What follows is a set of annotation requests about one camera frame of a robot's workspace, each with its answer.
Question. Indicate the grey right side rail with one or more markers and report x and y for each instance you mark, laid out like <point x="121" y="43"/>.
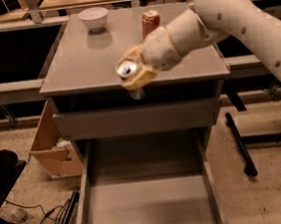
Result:
<point x="245" y="66"/>

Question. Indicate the grey rail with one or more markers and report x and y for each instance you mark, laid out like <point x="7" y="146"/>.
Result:
<point x="20" y="92"/>
<point x="245" y="66"/>

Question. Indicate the grey left side rail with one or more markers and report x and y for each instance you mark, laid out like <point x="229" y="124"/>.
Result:
<point x="20" y="92"/>

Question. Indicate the white ceramic bowl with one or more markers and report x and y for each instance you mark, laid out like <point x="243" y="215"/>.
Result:
<point x="94" y="19"/>

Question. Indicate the silver redbull can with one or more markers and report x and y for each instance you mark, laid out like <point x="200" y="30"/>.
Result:
<point x="125" y="70"/>

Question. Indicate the open middle drawer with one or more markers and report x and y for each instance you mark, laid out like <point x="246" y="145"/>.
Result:
<point x="158" y="178"/>

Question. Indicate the orange soda can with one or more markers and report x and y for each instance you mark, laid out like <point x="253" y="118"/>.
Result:
<point x="150" y="21"/>

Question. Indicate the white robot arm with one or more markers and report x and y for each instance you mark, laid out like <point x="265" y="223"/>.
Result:
<point x="207" y="22"/>

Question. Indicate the closed top drawer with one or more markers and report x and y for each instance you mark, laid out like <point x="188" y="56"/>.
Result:
<point x="138" y="120"/>

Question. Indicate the grey drawer cabinet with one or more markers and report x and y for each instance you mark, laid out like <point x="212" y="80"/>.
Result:
<point x="82" y="75"/>

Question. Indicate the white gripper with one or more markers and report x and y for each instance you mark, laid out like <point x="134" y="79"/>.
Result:
<point x="159" y="51"/>

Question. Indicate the brown cardboard box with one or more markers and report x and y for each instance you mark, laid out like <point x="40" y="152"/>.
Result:
<point x="57" y="160"/>

